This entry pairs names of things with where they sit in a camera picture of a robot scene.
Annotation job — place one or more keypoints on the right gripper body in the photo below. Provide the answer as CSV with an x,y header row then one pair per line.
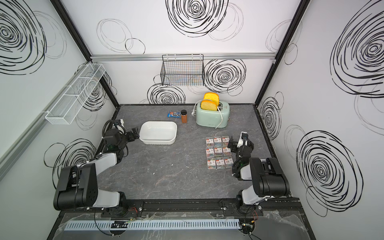
x,y
234,144

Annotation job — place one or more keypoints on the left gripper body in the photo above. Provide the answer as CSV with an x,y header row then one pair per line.
x,y
129,138

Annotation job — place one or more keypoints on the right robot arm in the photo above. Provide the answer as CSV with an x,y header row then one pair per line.
x,y
267,177

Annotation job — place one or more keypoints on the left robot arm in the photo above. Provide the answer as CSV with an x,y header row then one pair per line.
x,y
78,185

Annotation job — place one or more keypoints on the white storage box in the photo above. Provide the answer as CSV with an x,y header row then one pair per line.
x,y
158,132

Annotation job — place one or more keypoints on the mint green toaster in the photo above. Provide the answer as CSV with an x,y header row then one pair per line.
x,y
213,119

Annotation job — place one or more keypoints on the blue candy packet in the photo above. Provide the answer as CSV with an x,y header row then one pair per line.
x,y
172,114

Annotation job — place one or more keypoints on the yellow toast slice front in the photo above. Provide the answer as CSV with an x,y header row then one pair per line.
x,y
209,105

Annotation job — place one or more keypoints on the yellow toast slice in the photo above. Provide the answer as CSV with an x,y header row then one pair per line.
x,y
209,105
212,97

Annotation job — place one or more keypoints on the yellow toast slice back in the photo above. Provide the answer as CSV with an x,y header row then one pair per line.
x,y
212,97

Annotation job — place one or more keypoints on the orange spice bottle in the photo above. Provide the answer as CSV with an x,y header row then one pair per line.
x,y
184,116

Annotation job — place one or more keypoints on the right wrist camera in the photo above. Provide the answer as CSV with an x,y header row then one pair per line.
x,y
241,139

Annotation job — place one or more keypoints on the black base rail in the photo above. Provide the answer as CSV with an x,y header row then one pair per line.
x,y
223,207

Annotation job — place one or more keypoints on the black wire basket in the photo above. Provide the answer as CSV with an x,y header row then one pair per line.
x,y
183,70

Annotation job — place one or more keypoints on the white slotted cable duct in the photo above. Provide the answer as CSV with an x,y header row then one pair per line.
x,y
207,224

